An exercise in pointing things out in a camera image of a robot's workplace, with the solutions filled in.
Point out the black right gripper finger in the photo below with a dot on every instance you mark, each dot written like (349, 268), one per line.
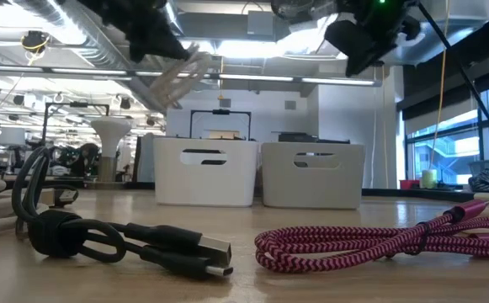
(303, 10)
(357, 42)

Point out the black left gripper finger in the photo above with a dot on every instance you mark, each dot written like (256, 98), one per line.
(168, 46)
(139, 51)

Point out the grey ceiling box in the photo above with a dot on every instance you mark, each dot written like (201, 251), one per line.
(261, 23)

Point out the tan box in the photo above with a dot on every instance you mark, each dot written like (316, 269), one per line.
(223, 134)

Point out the black flat device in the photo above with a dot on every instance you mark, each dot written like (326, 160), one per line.
(299, 138)

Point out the person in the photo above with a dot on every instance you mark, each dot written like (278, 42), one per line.
(85, 162)

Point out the white plastic bin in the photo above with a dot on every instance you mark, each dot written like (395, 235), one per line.
(205, 185)

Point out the red box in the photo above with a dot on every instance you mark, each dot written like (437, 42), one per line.
(409, 184)

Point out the white rectangular lampshade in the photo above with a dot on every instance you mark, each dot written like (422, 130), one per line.
(12, 135)

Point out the yellow-green cup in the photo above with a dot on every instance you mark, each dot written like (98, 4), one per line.
(428, 179)

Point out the light grey plastic bin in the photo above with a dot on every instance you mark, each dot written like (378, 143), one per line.
(311, 189)

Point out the grey storage tub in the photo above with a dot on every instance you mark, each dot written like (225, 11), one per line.
(486, 165)

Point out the black-white striped cloth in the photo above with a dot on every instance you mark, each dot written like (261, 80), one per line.
(485, 183)

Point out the black frame stand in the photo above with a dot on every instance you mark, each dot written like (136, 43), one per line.
(76, 104)
(221, 112)

